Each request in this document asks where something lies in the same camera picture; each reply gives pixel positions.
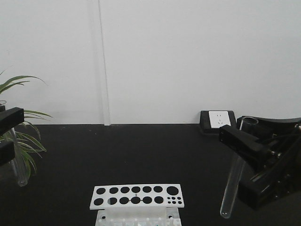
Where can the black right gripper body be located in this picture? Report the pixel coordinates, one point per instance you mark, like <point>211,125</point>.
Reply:
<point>285,153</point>

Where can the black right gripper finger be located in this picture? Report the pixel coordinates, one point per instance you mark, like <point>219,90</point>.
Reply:
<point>244,145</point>
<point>256,194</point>

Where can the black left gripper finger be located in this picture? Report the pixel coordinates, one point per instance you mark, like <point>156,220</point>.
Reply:
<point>10,118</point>
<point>7,152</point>

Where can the short glass test tube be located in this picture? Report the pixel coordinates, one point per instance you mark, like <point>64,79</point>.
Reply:
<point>15,169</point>

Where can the tall glass test tube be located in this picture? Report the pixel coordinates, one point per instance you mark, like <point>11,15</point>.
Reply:
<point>237,165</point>

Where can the green potted plant leaves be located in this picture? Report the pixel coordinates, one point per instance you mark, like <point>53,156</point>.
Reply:
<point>25,143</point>

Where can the white test tube rack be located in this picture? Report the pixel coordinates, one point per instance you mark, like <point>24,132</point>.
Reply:
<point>137,205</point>

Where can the white wall socket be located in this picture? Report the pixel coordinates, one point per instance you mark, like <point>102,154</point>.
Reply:
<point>219,119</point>

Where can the black socket mount block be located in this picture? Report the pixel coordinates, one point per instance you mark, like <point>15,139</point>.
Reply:
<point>205,122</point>

